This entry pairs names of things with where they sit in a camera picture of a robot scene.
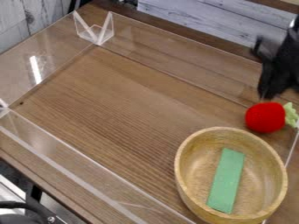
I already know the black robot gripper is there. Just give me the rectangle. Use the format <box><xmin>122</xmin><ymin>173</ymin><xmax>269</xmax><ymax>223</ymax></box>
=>
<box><xmin>251</xmin><ymin>17</ymin><xmax>299</xmax><ymax>100</ymax></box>

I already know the red plush strawberry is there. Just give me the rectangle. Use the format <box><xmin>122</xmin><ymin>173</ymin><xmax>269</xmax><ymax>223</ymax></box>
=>
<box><xmin>245</xmin><ymin>101</ymin><xmax>299</xmax><ymax>133</ymax></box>

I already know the green rectangular block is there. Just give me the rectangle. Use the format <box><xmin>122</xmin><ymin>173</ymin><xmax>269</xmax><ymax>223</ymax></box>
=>
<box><xmin>207</xmin><ymin>148</ymin><xmax>246</xmax><ymax>214</ymax></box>

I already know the wooden bowl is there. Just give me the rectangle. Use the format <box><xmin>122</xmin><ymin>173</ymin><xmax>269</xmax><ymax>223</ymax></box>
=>
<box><xmin>174</xmin><ymin>127</ymin><xmax>289</xmax><ymax>224</ymax></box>

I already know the clear acrylic tray enclosure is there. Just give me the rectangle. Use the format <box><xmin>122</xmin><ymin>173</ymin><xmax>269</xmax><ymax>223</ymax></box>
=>
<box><xmin>0</xmin><ymin>4</ymin><xmax>299</xmax><ymax>224</ymax></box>

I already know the clear acrylic corner bracket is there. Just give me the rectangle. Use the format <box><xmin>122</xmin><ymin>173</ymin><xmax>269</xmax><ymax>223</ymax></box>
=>
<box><xmin>73</xmin><ymin>11</ymin><xmax>115</xmax><ymax>46</ymax></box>

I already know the black metal table frame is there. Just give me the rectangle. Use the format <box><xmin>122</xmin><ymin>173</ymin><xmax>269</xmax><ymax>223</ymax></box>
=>
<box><xmin>0</xmin><ymin>159</ymin><xmax>86</xmax><ymax>224</ymax></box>

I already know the black cable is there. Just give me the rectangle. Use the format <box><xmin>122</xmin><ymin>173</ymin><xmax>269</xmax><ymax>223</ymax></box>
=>
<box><xmin>0</xmin><ymin>200</ymin><xmax>34</xmax><ymax>213</ymax></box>

